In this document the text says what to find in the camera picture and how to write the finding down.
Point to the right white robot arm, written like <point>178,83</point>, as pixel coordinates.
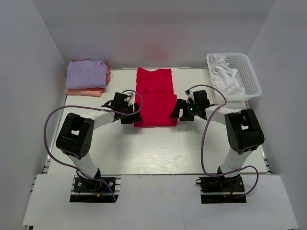
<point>244,136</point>

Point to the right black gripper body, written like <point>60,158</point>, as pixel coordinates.
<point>192,107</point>

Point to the crumpled white t-shirt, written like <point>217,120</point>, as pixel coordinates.
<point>224,77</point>

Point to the folded lavender t-shirt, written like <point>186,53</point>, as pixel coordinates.
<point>86,74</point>

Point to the red t-shirt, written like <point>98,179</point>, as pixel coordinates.
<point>158,98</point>

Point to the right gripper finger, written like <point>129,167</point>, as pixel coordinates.
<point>187,115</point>
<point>180,104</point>

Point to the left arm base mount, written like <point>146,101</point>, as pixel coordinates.
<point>85,191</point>

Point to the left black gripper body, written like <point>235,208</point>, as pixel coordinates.
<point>127,109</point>

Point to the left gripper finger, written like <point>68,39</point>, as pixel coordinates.
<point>137,116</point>
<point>127,119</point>

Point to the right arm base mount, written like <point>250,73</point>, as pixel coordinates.
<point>221,190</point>

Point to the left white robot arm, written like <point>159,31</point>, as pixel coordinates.
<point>75,136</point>

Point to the folded salmon pink t-shirt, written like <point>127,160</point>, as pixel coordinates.
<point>94,92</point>

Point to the white plastic basket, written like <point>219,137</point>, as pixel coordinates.
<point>246,77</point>

